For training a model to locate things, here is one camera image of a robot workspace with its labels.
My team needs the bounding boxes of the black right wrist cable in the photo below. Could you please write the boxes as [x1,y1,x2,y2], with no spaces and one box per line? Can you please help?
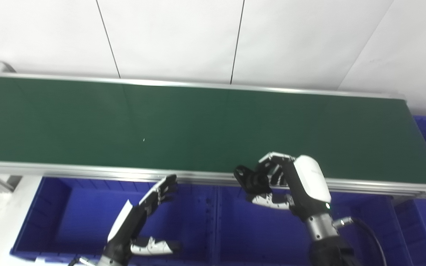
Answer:
[332,216,388,266]

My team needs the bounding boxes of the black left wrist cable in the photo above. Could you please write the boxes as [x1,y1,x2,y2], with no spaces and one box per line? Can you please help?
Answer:
[68,256,97,266]

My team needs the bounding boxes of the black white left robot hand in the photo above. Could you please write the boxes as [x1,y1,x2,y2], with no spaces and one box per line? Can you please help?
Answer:
[104,174,183,265]

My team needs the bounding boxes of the black flange part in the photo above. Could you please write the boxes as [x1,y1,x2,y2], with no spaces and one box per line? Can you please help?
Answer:
[234,165,273,195]

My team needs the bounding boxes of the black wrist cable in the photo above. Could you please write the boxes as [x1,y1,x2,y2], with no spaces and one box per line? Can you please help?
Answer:
[332,216,388,266]
[68,256,97,266]

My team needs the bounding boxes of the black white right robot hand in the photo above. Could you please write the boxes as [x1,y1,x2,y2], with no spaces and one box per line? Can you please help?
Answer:
[246,151,332,223]

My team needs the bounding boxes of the green conveyor belt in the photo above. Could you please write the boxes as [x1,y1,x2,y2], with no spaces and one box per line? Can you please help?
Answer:
[0,72,426,200]
[0,75,426,185]

